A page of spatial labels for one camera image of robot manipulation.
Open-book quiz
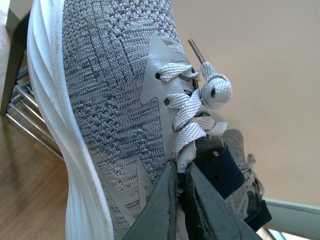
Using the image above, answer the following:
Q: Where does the black metal shoe rack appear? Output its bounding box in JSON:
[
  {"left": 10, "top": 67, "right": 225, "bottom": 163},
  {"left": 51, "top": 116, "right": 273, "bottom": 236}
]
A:
[{"left": 0, "top": 13, "right": 63, "bottom": 160}]

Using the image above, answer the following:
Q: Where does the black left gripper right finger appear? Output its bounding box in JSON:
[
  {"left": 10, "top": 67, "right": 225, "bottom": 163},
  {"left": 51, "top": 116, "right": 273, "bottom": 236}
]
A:
[{"left": 183, "top": 163, "right": 261, "bottom": 240}]

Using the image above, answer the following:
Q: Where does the grey knit sneaker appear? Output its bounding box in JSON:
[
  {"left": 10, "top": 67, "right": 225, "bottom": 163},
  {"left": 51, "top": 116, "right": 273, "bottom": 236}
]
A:
[
  {"left": 222, "top": 129, "right": 272, "bottom": 231},
  {"left": 27, "top": 0, "right": 232, "bottom": 240}
]

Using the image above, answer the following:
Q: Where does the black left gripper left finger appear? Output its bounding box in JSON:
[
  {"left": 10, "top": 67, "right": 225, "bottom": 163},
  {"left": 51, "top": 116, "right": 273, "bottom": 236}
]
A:
[{"left": 124, "top": 160, "right": 178, "bottom": 240}]

